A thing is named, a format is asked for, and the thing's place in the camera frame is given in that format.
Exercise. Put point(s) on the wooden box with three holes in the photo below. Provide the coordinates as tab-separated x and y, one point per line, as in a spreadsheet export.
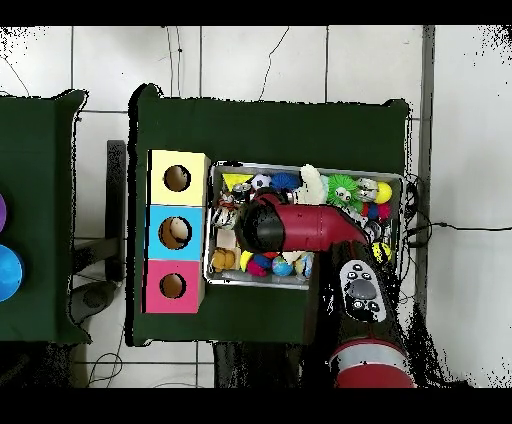
156	280

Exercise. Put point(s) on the brown teddy bear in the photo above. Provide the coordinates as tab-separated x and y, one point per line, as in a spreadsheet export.
222	259

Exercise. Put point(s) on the large purple ball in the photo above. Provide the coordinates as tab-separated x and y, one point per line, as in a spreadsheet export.
2	212

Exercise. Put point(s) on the cream knitted cloth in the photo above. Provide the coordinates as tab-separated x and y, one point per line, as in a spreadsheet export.
312	186

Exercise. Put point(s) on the blue spiky ball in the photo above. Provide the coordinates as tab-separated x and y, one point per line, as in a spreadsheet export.
284	180

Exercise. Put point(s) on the dark grey stand base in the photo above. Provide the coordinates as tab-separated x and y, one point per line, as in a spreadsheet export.
94	298

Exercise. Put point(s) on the metal mesh bin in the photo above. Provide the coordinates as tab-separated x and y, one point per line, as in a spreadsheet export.
256	282

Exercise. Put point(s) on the tiger striped plush toy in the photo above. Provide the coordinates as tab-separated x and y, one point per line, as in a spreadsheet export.
227	199

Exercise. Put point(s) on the large blue ball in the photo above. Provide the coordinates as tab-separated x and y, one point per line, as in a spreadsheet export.
8	272

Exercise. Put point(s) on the dark green table cloth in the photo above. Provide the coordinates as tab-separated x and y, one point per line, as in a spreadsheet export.
260	128
32	200

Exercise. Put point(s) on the small globe ball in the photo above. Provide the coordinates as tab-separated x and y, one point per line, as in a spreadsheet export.
282	266

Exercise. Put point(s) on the yellow wedge block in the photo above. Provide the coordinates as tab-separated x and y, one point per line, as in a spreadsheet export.
236	180

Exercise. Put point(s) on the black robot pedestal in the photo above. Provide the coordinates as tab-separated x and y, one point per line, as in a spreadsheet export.
248	364

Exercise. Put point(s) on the plain yellow ball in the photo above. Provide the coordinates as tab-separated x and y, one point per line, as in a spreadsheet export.
384	193

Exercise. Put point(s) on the green fuzzy ball with eyes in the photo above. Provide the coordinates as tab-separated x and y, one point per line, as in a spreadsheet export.
344	190

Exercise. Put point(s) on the black upright panel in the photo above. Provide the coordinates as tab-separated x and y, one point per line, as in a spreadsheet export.
116	200

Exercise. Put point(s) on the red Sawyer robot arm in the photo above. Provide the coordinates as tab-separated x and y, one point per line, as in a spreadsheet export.
312	230

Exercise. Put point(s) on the black and white soccer ball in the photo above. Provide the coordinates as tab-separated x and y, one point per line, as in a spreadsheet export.
260	181

